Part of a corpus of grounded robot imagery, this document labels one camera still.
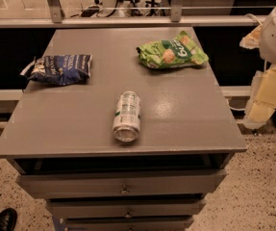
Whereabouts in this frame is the black shoe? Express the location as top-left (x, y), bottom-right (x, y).
top-left (0, 208), bottom-right (17, 231)

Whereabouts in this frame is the middle grey drawer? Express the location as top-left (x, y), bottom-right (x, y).
top-left (46, 197), bottom-right (206, 218)

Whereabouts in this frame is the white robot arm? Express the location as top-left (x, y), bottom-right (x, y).
top-left (239, 7), bottom-right (276, 130)

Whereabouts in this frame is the blue chip bag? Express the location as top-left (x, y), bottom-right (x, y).
top-left (20, 54), bottom-right (92, 86)

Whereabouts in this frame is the metal railing frame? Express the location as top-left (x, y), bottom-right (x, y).
top-left (0, 0), bottom-right (276, 28)

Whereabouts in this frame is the green snack bag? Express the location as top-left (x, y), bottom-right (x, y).
top-left (137, 31), bottom-right (209, 69)

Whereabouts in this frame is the bottom grey drawer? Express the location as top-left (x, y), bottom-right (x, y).
top-left (65, 216), bottom-right (193, 231)

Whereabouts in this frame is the grey drawer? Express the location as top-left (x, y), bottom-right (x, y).
top-left (16, 169), bottom-right (226, 199)
top-left (65, 216), bottom-right (193, 231)
top-left (46, 197), bottom-right (206, 218)

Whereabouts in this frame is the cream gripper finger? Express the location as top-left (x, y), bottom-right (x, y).
top-left (239, 25), bottom-right (262, 49)
top-left (244, 64), bottom-right (276, 129)

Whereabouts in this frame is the top grey drawer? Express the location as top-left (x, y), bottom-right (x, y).
top-left (16, 169), bottom-right (226, 199)

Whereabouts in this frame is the white green 7up can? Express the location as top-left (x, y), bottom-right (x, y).
top-left (113, 91), bottom-right (141, 142)

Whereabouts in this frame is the grey drawer cabinet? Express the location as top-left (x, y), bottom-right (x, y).
top-left (0, 28), bottom-right (245, 231)

